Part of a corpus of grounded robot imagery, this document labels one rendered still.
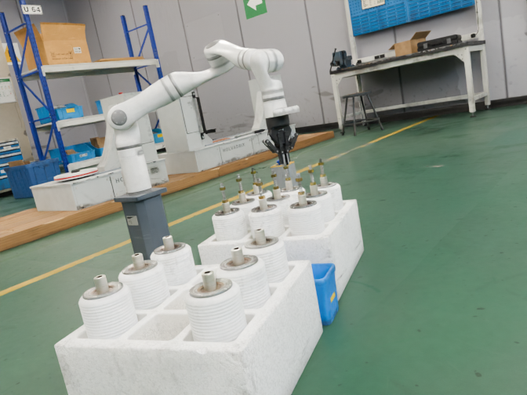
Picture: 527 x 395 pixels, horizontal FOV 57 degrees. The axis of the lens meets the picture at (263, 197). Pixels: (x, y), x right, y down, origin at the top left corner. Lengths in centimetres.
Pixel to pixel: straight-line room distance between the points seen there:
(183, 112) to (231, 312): 337
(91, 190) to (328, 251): 242
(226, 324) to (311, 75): 639
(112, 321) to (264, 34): 679
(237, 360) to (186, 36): 802
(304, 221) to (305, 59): 593
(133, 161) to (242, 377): 117
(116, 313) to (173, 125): 333
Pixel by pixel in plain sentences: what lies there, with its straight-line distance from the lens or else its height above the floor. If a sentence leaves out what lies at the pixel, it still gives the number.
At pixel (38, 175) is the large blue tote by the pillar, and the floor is 22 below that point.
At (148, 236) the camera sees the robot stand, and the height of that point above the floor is 14.
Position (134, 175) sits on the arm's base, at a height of 37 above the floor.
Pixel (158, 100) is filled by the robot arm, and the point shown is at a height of 62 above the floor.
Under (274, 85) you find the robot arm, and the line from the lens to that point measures 152.
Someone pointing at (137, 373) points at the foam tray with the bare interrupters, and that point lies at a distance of 91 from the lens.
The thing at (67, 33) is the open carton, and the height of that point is 183.
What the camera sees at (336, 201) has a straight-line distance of 152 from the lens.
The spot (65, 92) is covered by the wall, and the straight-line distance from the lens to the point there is 1087.
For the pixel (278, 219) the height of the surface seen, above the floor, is 22.
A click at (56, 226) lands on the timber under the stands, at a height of 3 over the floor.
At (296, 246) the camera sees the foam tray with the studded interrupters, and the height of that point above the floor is 16.
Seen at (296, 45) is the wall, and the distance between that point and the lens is 720.
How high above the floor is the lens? 54
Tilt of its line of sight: 11 degrees down
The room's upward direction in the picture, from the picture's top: 11 degrees counter-clockwise
